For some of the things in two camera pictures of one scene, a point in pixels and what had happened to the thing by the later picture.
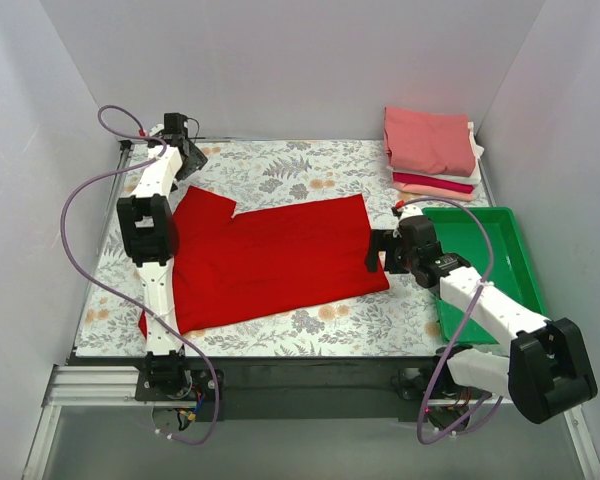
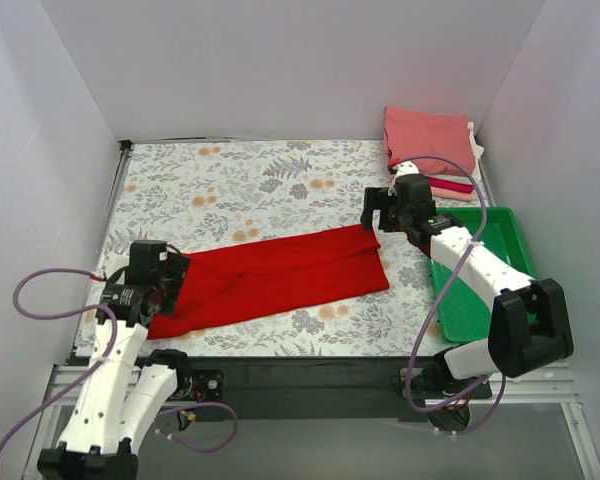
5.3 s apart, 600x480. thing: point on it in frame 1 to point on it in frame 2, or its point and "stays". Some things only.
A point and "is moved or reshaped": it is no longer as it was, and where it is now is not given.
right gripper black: x=375 y=249 to x=381 y=209
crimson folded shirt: x=432 y=182 stays
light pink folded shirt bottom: x=414 y=191 stays
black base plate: x=303 y=388 stays
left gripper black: x=195 y=157 to x=172 y=282
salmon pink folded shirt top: x=428 y=141 stays
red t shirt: x=268 y=259 is moved or reshaped
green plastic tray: x=490 y=239 stays
